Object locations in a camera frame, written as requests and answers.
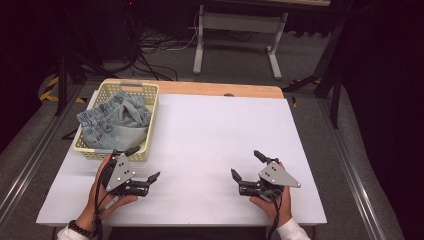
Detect hand-held gripper black cable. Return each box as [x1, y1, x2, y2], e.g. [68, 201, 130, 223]
[93, 159, 115, 240]
[266, 191, 285, 240]

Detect black metal stand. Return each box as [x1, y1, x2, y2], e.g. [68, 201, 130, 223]
[53, 0, 113, 118]
[282, 13, 349, 130]

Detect light blue denim shorts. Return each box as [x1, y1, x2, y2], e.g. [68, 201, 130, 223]
[76, 91, 153, 151]

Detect aluminium floor rail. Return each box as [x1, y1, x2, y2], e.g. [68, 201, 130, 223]
[0, 84, 84, 229]
[316, 99, 389, 240]

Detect left hand-held gripper black cable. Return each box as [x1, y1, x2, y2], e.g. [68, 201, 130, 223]
[93, 159, 115, 240]

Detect wooden table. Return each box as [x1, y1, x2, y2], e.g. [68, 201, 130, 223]
[101, 78, 285, 100]

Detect black bead bracelet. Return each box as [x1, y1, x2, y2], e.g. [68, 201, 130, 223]
[68, 219, 98, 240]

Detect person's left hand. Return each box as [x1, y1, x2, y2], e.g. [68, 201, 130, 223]
[79, 153, 139, 224]

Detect white metal desk frame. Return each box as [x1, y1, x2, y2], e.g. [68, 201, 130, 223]
[192, 3, 289, 81]

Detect pale yellow plastic basket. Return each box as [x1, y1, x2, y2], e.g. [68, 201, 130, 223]
[71, 79, 160, 163]

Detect bundle of black floor cables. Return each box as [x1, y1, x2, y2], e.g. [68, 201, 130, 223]
[128, 13, 201, 83]

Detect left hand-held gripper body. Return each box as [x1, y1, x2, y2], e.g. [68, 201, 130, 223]
[101, 149, 150, 198]

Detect right hand-held gripper black cable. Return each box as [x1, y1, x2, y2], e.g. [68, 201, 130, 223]
[266, 191, 285, 240]

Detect person's right hand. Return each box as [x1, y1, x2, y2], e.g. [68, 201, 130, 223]
[249, 162, 293, 229]

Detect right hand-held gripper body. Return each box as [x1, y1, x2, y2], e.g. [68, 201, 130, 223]
[237, 160, 302, 203]

